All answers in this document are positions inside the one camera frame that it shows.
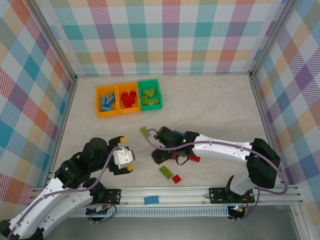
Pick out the orange plastic bin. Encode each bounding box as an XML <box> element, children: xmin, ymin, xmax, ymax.
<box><xmin>95</xmin><ymin>85</ymin><xmax>120</xmax><ymax>118</ymax></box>
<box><xmin>116</xmin><ymin>82</ymin><xmax>141</xmax><ymax>115</ymax></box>

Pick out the green plastic bin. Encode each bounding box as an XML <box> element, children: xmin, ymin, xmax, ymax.
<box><xmin>137</xmin><ymin>78</ymin><xmax>163</xmax><ymax>112</ymax></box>

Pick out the small circuit board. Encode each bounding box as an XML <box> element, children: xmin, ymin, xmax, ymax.
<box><xmin>229</xmin><ymin>204</ymin><xmax>245</xmax><ymax>215</ymax></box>
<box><xmin>86</xmin><ymin>206</ymin><xmax>111</xmax><ymax>217</ymax></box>

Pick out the grey metal panel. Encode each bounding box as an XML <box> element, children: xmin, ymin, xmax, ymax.
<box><xmin>42</xmin><ymin>216</ymin><xmax>301</xmax><ymax>240</ymax></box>

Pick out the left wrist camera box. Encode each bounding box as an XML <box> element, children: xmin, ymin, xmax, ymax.
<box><xmin>112</xmin><ymin>146</ymin><xmax>137</xmax><ymax>170</ymax></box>

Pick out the thin black wrist wire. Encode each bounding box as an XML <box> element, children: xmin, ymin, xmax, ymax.
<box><xmin>174</xmin><ymin>155</ymin><xmax>191</xmax><ymax>166</ymax></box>

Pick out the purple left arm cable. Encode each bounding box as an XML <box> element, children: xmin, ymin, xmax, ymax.
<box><xmin>6</xmin><ymin>148</ymin><xmax>118</xmax><ymax>240</ymax></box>

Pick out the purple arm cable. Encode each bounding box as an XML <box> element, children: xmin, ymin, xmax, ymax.
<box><xmin>6</xmin><ymin>148</ymin><xmax>118</xmax><ymax>240</ymax></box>
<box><xmin>145</xmin><ymin>128</ymin><xmax>289</xmax><ymax>222</ymax></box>

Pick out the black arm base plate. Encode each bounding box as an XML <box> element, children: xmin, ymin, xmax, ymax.
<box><xmin>208</xmin><ymin>187</ymin><xmax>256</xmax><ymax>205</ymax></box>
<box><xmin>103</xmin><ymin>188</ymin><xmax>122</xmax><ymax>206</ymax></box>

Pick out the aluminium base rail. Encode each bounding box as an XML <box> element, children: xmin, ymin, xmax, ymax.
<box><xmin>31</xmin><ymin>184</ymin><xmax>304</xmax><ymax>208</ymax></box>

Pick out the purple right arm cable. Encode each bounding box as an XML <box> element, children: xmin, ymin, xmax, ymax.
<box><xmin>145</xmin><ymin>128</ymin><xmax>289</xmax><ymax>222</ymax></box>

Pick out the aluminium frame bar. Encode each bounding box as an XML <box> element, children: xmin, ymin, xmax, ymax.
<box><xmin>44</xmin><ymin>77</ymin><xmax>79</xmax><ymax>188</ymax></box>
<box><xmin>249</xmin><ymin>74</ymin><xmax>288</xmax><ymax>186</ymax></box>

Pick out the white slotted cable duct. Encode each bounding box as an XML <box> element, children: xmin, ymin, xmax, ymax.
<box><xmin>67</xmin><ymin>208</ymin><xmax>230</xmax><ymax>218</ymax></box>

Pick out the aluminium frame post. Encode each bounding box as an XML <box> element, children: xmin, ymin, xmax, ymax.
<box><xmin>249</xmin><ymin>0</ymin><xmax>300</xmax><ymax>78</ymax></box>
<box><xmin>26</xmin><ymin>0</ymin><xmax>78</xmax><ymax>85</ymax></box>

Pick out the aluminium frame leg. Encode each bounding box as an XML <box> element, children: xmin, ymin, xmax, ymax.
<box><xmin>291</xmin><ymin>203</ymin><xmax>310</xmax><ymax>240</ymax></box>

